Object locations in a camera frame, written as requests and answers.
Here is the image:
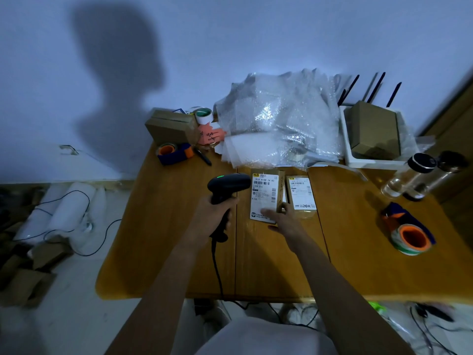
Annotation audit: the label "person's right hand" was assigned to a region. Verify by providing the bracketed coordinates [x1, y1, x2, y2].
[260, 201, 315, 254]

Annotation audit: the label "clear bottle with black cap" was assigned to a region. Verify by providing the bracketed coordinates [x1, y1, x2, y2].
[380, 152, 439, 199]

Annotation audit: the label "person's left forearm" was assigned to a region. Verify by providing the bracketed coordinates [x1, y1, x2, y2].
[104, 236, 212, 355]

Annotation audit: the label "brown wooden door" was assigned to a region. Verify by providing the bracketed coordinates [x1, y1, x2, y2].
[417, 68, 473, 252]

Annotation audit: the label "white foam rolls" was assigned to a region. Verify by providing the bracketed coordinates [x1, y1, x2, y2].
[14, 182, 108, 252]

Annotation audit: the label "black scanner cable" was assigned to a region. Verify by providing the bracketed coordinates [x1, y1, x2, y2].
[211, 238, 260, 311]

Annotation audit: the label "cardboard parcel with large label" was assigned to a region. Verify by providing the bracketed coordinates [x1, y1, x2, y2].
[249, 169, 287, 224]

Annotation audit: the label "black barcode scanner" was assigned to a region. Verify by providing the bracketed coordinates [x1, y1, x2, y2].
[207, 173, 252, 244]

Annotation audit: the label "blue tape dispenser orange core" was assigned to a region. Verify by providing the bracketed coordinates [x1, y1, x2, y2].
[382, 202, 437, 256]
[155, 142, 196, 166]

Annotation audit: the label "flat cardboard box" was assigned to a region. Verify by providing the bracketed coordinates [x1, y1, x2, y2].
[144, 108, 200, 147]

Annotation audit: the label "bundle of black cables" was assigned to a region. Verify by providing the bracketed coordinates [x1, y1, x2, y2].
[406, 302, 473, 355]

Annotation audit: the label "white plastic tray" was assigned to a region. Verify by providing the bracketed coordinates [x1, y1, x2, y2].
[339, 104, 419, 170]

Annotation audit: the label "white foam sheets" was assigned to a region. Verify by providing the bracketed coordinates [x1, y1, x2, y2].
[220, 134, 261, 169]

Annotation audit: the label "person's shoe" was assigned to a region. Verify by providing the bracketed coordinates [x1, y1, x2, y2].
[278, 302, 326, 331]
[201, 301, 232, 341]

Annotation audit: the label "heap of cardboard boxes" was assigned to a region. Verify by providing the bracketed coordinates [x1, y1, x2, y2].
[0, 222, 74, 308]

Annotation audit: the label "black marker pen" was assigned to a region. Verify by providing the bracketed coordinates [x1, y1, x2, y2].
[192, 145, 213, 167]

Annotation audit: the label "plain cardboard box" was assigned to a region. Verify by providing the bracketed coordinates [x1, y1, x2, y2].
[344, 100, 402, 161]

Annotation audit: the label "cardboard parcel with small label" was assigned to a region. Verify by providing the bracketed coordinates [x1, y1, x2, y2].
[286, 175, 318, 219]

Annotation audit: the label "dark drinking bottle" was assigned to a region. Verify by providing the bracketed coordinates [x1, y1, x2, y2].
[403, 150, 469, 202]

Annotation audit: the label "thin black floor cable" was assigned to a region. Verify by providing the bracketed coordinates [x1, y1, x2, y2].
[14, 190, 123, 258]

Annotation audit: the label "router with black antennas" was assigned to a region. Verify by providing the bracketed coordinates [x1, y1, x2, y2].
[337, 71, 403, 108]

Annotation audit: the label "pink paper note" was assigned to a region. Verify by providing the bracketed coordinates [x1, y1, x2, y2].
[197, 122, 226, 147]

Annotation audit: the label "person's left hand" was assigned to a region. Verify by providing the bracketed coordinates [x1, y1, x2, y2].
[186, 196, 239, 251]

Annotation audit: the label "person's white clothing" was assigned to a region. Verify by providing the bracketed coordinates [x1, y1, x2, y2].
[195, 317, 339, 355]

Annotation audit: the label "white and green tape roll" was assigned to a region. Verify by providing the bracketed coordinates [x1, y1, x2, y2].
[194, 107, 214, 125]

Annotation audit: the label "pile of bubble wrap bags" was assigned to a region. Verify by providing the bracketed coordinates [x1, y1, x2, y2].
[214, 69, 356, 170]

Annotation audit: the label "person's right forearm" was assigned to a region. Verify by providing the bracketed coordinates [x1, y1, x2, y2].
[290, 238, 416, 355]

